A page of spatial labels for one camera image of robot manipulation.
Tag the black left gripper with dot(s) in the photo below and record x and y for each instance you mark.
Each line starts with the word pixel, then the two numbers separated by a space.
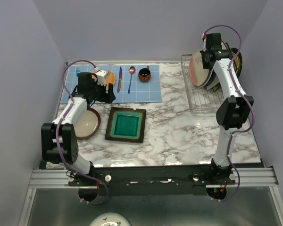
pixel 109 97

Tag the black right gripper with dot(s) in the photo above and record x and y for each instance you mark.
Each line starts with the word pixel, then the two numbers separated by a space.
pixel 205 66

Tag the beige floral round plate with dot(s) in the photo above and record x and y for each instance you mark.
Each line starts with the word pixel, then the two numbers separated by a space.
pixel 198 75

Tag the black teal square plate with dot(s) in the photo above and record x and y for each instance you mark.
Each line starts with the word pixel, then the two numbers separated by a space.
pixel 126 125

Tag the red rimmed round plate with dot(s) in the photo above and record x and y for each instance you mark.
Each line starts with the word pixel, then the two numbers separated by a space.
pixel 88 124

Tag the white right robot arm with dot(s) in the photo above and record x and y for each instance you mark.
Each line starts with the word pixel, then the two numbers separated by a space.
pixel 235 109

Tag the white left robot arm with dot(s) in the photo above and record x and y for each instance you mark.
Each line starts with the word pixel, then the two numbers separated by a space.
pixel 59 142

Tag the woven wicker round trivet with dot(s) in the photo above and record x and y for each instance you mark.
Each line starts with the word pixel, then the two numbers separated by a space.
pixel 110 79

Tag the white red rimmed plate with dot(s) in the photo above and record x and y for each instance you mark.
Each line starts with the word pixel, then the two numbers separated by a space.
pixel 209 79

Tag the iridescent knife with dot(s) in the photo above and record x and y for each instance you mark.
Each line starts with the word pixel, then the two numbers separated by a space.
pixel 119 79

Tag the blue grid placemat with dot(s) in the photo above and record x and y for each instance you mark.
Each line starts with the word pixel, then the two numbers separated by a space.
pixel 141 92

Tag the dark olive round plate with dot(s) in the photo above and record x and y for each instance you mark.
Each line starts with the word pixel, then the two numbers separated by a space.
pixel 235 50

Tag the yellow round plate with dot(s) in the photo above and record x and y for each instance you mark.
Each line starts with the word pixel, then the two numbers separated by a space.
pixel 236 65

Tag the iridescent spoon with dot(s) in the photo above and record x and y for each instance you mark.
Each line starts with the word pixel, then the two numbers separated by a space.
pixel 132 72

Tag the orange black mug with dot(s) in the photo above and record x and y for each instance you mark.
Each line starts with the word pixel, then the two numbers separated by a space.
pixel 144 74

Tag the white floral plate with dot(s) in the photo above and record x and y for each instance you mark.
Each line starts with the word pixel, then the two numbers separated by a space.
pixel 110 219

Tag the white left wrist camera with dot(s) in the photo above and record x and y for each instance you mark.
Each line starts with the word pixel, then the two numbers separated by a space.
pixel 101 76

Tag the wire dish rack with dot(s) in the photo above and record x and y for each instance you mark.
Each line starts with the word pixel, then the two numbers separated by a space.
pixel 202 100

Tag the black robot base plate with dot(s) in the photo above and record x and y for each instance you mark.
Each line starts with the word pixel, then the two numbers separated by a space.
pixel 156 180

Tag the aluminium frame rail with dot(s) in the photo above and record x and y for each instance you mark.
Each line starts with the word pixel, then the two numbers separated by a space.
pixel 57 179

